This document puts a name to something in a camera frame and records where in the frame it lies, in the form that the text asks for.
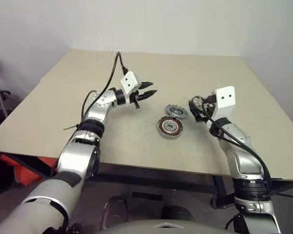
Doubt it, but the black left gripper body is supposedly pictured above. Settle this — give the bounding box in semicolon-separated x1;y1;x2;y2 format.
132;89;144;110

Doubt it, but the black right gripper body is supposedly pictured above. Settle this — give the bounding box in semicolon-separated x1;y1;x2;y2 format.
200;94;218;121

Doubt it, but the spoked metal rotor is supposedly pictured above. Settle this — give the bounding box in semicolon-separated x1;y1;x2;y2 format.
188;95;206;122

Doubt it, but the round grey motor lid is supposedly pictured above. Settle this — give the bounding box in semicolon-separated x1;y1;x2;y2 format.
165;104;188;119

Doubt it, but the round grey motor housing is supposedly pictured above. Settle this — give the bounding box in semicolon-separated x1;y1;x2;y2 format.
157;116;184;141

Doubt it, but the black zip tie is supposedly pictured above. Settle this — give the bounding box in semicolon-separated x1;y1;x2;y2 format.
270;189;293;198
63;123;82;131

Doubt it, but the dark rounded shape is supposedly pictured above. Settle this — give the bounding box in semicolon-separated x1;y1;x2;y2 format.
161;205;193;222
102;196;129;230

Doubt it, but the grey robot torso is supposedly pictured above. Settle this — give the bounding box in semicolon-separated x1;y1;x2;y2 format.
105;219;225;234

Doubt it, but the orange fabric under table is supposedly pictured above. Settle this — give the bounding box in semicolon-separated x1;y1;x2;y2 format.
0;156;59;188

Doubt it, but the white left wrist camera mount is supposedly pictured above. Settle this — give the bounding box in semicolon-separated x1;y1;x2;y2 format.
120;71;142;105

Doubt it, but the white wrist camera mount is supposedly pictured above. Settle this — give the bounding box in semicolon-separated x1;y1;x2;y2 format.
214;86;236;120
120;71;142;105

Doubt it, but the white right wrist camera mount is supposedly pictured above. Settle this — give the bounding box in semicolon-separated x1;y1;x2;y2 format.
214;86;236;120

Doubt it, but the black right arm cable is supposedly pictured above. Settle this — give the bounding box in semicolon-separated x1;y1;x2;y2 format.
202;103;273;195

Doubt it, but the black table frame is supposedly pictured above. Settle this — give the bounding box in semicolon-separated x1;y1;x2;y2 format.
0;150;293;210

